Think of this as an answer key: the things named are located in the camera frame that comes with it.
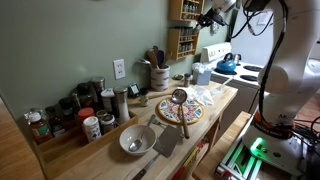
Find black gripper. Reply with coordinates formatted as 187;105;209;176
197;8;230;30

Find brown spice bottle black lid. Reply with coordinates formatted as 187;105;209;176
183;72;192;88

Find small white spice jar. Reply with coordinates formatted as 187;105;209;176
139;87;150;108

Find dark canister steel lid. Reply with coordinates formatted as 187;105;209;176
90;76;107;110

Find small jar metal lid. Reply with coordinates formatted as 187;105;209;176
99;113;118;136

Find thin dark bottle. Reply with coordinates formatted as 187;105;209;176
71;92;83;115

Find red lid container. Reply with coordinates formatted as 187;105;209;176
77;106;96;126

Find dark sauce bottle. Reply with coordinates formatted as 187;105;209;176
58;96;78;131
44;105;66;138

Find orange sauce bottle white cap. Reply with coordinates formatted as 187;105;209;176
27;111;54;145

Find blue kettle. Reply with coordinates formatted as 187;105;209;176
215;52;239;75

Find light wooden spatula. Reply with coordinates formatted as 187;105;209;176
162;50;173;70

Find blue tissue box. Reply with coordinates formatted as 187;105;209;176
191;62;213;86

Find dark wooden spoon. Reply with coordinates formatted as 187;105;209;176
156;49;165;69

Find brown wooden spoon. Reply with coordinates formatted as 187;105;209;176
146;48;160;70

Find black stove burner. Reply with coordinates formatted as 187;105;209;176
239;74;260;83
242;64;263;73

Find clear plastic spatula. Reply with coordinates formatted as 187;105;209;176
210;76;234;96

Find grey metal utensil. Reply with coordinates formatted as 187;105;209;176
137;57;153;67

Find white red utensil crock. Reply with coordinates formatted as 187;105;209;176
149;64;171;92

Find crumpled white cloth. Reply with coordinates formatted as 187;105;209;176
178;84;215;108

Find white electric stove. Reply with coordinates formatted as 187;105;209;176
199;41;268;135

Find colourful patterned round plate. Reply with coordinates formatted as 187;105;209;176
156;97;205;126

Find small black timer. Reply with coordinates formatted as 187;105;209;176
128;82;141;99

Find metal fork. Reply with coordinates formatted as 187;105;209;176
152;118;169;130

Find tall clear salt grinder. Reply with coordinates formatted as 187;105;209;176
113;85;132;125

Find white capped container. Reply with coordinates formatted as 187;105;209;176
100;87;116;115

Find white ceramic bowl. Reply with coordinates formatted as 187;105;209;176
118;124;158;157

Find small glass jar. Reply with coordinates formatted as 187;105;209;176
95;109;109;121

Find dark glass jar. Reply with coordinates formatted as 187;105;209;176
76;82;95;110

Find metal spoon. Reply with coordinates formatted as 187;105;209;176
128;113;157;153

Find red yellow packaging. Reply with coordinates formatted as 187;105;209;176
171;139;205;180

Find white shaker printed label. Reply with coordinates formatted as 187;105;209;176
82;115;103;144

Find wooden condiment tray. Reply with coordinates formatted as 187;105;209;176
32;110;140;180

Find clear glass jar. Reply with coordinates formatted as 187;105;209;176
23;106;46;121

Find hanging wall ornament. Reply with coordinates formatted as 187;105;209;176
209;22;221;36

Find wooden wall spice rack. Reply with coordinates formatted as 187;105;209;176
166;26;201;62
168;0;205;23

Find white light switch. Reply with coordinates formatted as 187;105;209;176
256;11;273;27

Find metal ladle wooden handle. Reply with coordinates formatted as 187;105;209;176
170;88;191;140

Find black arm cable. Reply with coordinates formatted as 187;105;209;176
229;0;292;118

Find white wall outlet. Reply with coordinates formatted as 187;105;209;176
112;58;127;81

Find metal spatula dark handle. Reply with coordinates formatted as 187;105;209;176
131;124;183;180

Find aluminium base frame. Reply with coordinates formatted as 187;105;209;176
214;131;306;180

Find black base cables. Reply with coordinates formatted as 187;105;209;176
292;114;320;158

